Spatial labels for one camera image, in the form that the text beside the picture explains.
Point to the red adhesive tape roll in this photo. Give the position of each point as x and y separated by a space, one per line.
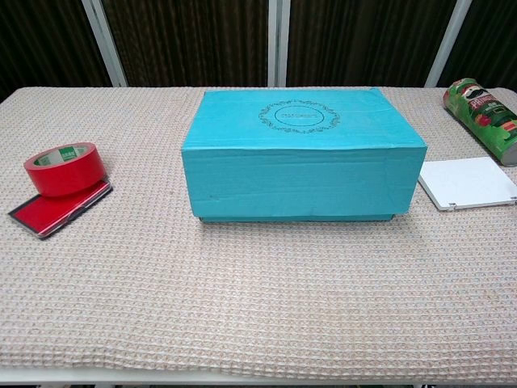
64 178

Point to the white flat square board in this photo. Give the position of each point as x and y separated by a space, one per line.
464 182

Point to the red ink pad case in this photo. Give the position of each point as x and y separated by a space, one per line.
36 212

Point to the beige woven tablecloth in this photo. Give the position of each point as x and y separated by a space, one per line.
258 303

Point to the turquoise shoe box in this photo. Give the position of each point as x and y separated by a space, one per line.
299 178

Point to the green Pringles can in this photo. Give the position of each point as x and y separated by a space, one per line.
482 117

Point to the white partition frame post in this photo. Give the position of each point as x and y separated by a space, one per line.
447 44
106 44
278 40

